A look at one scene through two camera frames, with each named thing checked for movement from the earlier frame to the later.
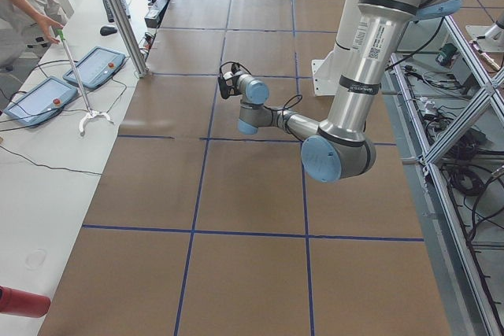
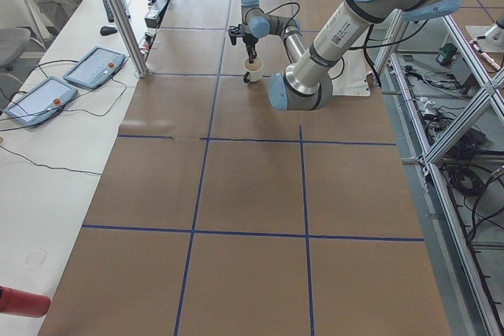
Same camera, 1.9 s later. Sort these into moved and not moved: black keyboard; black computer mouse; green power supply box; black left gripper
Moved: black left gripper
Not moved: black keyboard; green power supply box; black computer mouse
